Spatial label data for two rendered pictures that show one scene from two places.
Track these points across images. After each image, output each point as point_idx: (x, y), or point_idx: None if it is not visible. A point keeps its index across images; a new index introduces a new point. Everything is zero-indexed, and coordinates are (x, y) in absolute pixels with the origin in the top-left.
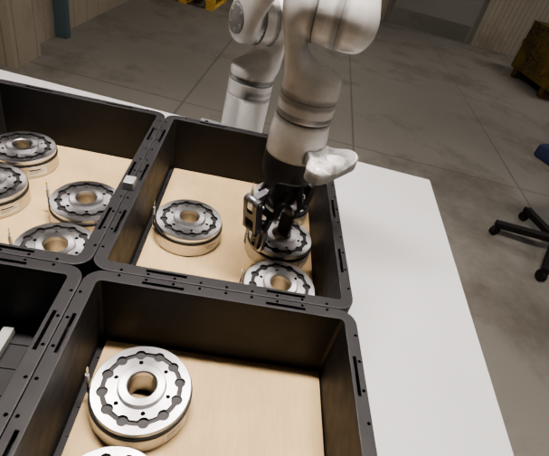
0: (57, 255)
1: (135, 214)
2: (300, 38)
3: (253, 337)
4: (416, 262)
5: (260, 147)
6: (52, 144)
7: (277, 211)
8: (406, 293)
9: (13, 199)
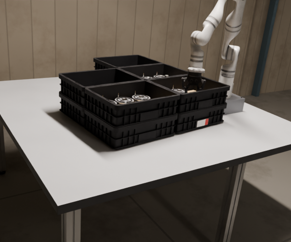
0: (143, 78)
1: (164, 82)
2: (192, 42)
3: None
4: (262, 139)
5: (213, 84)
6: None
7: (188, 83)
8: (244, 140)
9: None
